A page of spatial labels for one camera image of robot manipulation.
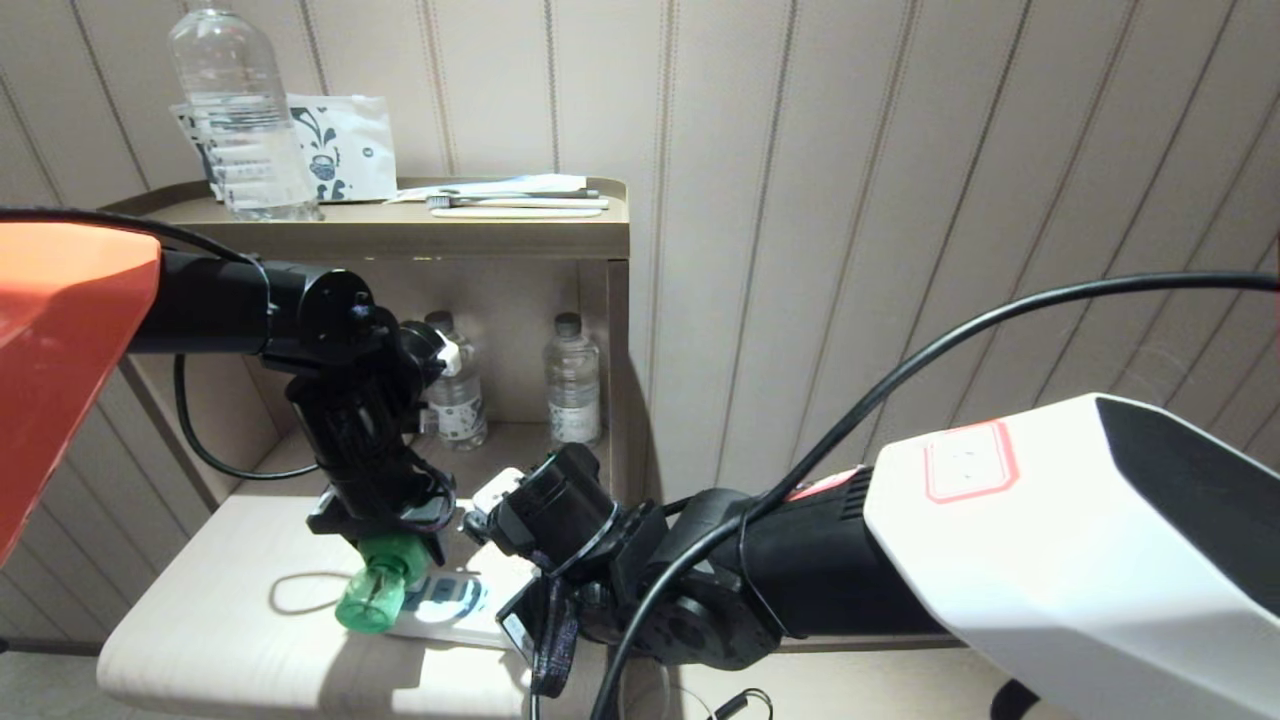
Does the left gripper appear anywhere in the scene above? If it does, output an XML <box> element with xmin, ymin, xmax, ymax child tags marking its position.
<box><xmin>286</xmin><ymin>374</ymin><xmax>457</xmax><ymax>564</ymax></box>

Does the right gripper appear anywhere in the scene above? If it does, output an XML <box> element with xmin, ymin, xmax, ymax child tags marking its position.
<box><xmin>497</xmin><ymin>548</ymin><xmax>613</xmax><ymax>701</ymax></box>

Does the green mosquito repellent device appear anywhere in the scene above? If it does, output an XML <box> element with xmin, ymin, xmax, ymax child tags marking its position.
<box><xmin>335</xmin><ymin>533</ymin><xmax>433</xmax><ymax>635</ymax></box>

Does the white power strip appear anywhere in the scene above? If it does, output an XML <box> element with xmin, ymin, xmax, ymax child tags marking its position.
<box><xmin>385</xmin><ymin>470</ymin><xmax>549</xmax><ymax>651</ymax></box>

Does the small clear water bottle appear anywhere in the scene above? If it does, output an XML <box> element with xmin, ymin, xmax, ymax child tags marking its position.
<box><xmin>543</xmin><ymin>312</ymin><xmax>604</xmax><ymax>449</ymax></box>
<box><xmin>423</xmin><ymin>310</ymin><xmax>490</xmax><ymax>452</ymax></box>

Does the beige wooden shelf unit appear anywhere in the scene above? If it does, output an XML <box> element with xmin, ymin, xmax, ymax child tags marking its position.
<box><xmin>98</xmin><ymin>177</ymin><xmax>663</xmax><ymax>720</ymax></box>

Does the white printed packet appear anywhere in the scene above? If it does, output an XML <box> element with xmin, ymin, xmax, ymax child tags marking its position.
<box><xmin>172</xmin><ymin>94</ymin><xmax>399</xmax><ymax>205</ymax></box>

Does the large clear water bottle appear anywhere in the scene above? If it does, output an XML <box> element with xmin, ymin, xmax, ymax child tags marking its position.
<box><xmin>167</xmin><ymin>8</ymin><xmax>324</xmax><ymax>223</ymax></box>

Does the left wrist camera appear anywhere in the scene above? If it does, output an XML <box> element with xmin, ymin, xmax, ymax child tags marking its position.
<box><xmin>400</xmin><ymin>318</ymin><xmax>465</xmax><ymax>401</ymax></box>

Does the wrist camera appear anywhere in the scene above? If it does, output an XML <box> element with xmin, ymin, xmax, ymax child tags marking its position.
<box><xmin>465</xmin><ymin>466</ymin><xmax>531</xmax><ymax>546</ymax></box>
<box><xmin>400</xmin><ymin>318</ymin><xmax>465</xmax><ymax>401</ymax></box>

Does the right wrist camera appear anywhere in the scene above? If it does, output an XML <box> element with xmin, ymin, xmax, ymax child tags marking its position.
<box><xmin>465</xmin><ymin>466</ymin><xmax>531</xmax><ymax>546</ymax></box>

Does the black cable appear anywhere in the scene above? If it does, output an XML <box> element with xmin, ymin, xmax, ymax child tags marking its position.
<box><xmin>174</xmin><ymin>353</ymin><xmax>323</xmax><ymax>482</ymax></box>
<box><xmin>590</xmin><ymin>272</ymin><xmax>1280</xmax><ymax>720</ymax></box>

